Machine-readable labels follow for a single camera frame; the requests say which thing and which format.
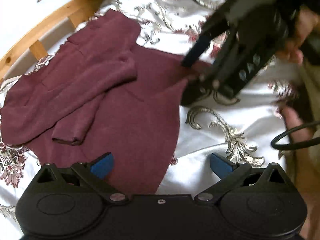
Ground maroon knit sweater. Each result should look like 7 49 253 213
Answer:
1 10 207 194

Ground person's right hand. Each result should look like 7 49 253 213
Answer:
276 7 319 64

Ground white floral bedspread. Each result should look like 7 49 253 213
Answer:
0 0 311 233

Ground black cable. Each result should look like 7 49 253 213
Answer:
271 121 320 151

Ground wooden bed frame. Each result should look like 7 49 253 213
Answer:
0 0 245 81

